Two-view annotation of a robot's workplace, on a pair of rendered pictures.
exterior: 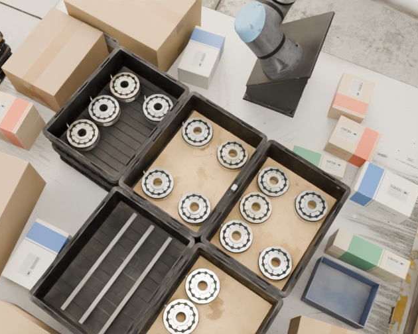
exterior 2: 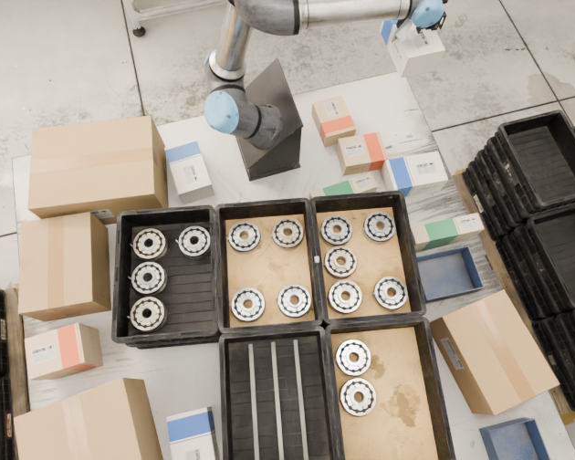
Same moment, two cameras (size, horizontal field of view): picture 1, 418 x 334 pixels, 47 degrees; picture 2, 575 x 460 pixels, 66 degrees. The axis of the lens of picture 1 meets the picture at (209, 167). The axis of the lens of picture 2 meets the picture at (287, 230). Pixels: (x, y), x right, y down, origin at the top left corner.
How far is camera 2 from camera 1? 33 cm
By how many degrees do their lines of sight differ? 12
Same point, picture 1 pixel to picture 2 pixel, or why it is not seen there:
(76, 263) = (236, 426)
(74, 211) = (189, 383)
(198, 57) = (189, 173)
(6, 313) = not seen: outside the picture
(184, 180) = (266, 284)
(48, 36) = (40, 252)
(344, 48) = not seen: hidden behind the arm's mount
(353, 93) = (333, 115)
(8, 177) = (116, 405)
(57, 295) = not seen: outside the picture
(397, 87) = (356, 87)
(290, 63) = (277, 125)
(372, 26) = (279, 53)
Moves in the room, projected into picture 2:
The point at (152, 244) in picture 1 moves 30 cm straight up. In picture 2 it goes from (284, 357) to (285, 348)
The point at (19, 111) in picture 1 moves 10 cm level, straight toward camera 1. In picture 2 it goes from (70, 339) to (102, 347)
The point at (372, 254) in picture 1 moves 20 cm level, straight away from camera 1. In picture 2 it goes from (449, 228) to (465, 179)
